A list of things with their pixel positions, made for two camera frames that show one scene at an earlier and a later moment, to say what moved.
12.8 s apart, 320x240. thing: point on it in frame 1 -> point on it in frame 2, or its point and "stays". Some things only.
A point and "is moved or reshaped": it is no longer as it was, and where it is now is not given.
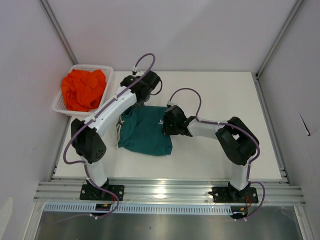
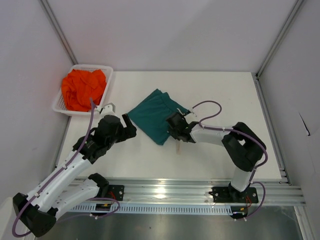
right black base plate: (222, 194) stays
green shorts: (140, 129) is moved or reshaped
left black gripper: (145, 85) -> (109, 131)
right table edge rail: (284, 177) stays
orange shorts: (82, 90) stays
